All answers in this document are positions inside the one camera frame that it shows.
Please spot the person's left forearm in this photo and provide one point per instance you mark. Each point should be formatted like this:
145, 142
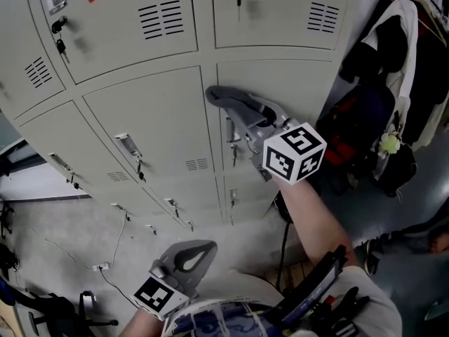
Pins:
140, 325

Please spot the person's right forearm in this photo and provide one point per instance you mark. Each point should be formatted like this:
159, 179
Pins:
308, 223

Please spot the white power strip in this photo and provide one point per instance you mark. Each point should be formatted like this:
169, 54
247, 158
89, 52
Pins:
101, 267

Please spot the black office chair base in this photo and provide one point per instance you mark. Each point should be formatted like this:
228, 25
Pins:
7, 219
8, 258

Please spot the beige hanging coat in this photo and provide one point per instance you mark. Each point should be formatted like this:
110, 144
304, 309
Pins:
426, 135

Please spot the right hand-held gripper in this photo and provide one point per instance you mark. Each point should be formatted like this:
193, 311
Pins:
294, 153

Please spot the navy backpack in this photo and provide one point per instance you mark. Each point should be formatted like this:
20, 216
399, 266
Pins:
372, 107

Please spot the black chest harness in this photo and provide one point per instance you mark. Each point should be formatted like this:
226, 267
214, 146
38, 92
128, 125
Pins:
352, 302

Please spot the black chest-mounted device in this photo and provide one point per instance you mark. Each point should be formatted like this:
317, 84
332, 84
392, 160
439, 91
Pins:
315, 286

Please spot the grey metal locker bank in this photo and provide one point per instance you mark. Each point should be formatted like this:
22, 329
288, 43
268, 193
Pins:
151, 118

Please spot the wooden slatted platform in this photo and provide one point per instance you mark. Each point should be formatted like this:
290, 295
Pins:
294, 272

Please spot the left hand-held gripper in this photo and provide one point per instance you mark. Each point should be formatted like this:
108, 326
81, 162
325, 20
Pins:
158, 297

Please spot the black hanging garment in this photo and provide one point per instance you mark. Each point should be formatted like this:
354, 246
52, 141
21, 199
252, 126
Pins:
386, 44

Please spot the red and black bag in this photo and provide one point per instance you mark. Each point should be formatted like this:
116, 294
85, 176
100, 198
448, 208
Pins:
338, 151

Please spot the grey metal locker door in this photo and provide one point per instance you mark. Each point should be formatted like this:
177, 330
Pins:
280, 79

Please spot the person's white printed t-shirt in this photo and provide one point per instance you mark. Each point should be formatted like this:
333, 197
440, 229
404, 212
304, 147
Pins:
238, 286

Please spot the green plush toy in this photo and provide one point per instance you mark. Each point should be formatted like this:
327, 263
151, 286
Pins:
388, 145

